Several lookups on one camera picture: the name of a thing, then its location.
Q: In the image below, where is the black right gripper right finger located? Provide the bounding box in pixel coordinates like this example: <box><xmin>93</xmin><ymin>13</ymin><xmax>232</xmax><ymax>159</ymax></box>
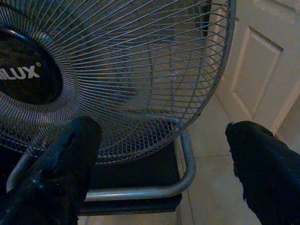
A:
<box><xmin>225</xmin><ymin>120</ymin><xmax>300</xmax><ymax>225</ymax></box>

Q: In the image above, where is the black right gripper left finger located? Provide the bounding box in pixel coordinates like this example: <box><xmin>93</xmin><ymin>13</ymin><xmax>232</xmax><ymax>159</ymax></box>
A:
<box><xmin>0</xmin><ymin>116</ymin><xmax>103</xmax><ymax>225</ymax></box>

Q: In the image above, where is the white panel door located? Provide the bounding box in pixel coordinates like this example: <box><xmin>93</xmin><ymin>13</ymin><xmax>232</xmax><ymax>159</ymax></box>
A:
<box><xmin>212</xmin><ymin>0</ymin><xmax>300</xmax><ymax>141</ymax></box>

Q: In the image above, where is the grey wire-guard Milux fan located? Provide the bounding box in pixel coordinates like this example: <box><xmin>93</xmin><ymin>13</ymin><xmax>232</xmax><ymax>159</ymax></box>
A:
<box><xmin>0</xmin><ymin>0</ymin><xmax>237</xmax><ymax>165</ymax></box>

